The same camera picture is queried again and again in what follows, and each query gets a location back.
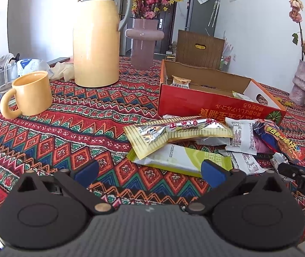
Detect green white snack bar packet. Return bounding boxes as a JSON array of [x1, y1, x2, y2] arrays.
[[127, 145, 233, 178], [233, 91, 253, 102]]

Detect dark door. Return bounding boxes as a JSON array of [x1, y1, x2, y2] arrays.
[[152, 0, 178, 55]]

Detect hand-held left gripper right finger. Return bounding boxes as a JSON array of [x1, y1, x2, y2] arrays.
[[186, 159, 287, 215]]

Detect grey refrigerator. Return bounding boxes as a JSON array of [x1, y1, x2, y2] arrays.
[[186, 0, 221, 36]]

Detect cream crumpled cloth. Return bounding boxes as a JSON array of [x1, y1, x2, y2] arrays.
[[51, 61, 74, 82]]

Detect red cardboard box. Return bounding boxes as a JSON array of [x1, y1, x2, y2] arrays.
[[157, 60, 287, 125]]

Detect glass cup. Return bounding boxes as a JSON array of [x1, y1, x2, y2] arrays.
[[0, 62, 18, 94]]

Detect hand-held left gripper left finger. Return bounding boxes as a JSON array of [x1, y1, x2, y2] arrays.
[[13, 160, 114, 215]]

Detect yellow striped snack bar packet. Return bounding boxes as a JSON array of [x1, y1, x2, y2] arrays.
[[123, 116, 234, 160]]

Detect yellow mug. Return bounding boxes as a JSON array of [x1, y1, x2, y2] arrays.
[[0, 70, 53, 120]]

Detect white blue plastic bag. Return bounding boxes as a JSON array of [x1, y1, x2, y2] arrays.
[[16, 58, 51, 79]]

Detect white folded umbrella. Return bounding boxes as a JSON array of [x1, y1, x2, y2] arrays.
[[208, 0, 220, 27]]

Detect patterned red tablecloth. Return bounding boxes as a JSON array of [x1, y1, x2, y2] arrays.
[[0, 56, 305, 247]]

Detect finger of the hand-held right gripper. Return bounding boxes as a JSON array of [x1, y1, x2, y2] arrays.
[[278, 162, 303, 180]]

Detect yellow thermos jug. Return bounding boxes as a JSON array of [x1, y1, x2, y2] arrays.
[[73, 0, 134, 88]]

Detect red chip bag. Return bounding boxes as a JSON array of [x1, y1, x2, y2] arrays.
[[253, 120, 305, 162]]

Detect wire rack with bottles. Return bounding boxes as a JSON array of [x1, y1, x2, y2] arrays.
[[219, 39, 235, 72]]

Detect fallen yellow petals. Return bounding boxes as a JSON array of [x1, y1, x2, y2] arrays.
[[278, 99, 296, 108]]

